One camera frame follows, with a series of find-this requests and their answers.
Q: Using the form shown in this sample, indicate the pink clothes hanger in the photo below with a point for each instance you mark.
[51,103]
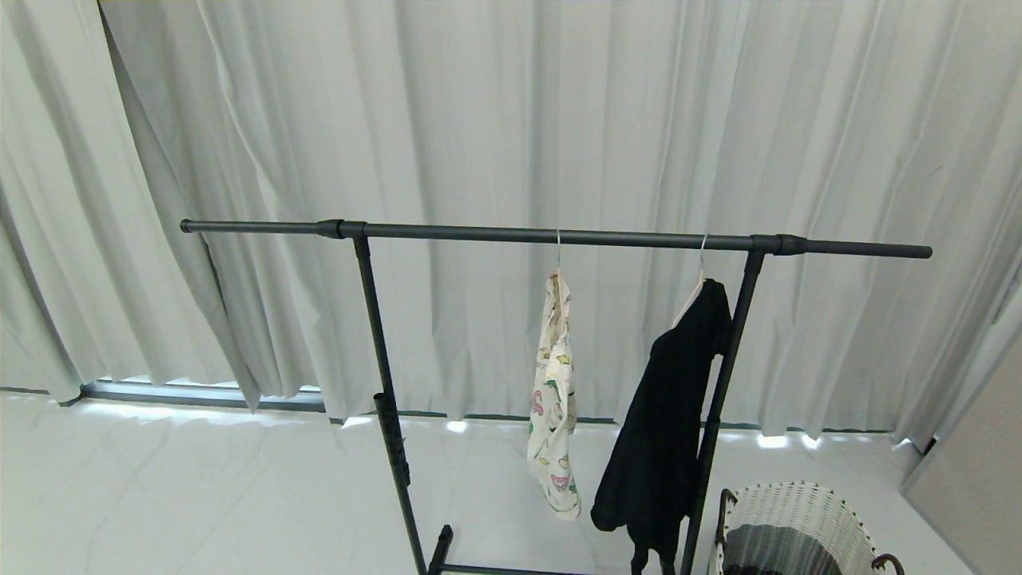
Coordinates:
[558,255]
[689,299]

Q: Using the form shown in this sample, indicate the cream printed garment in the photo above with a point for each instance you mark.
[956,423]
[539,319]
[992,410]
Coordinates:
[551,399]

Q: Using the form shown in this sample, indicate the black garment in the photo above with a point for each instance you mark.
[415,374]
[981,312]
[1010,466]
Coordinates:
[663,431]

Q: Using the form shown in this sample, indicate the black clothes rack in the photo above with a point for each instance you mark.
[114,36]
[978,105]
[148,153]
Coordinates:
[479,234]

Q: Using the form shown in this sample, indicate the white laundry basket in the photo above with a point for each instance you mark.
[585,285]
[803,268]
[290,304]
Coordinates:
[798,519]

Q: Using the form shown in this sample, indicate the window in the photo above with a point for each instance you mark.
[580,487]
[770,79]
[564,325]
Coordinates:
[160,393]

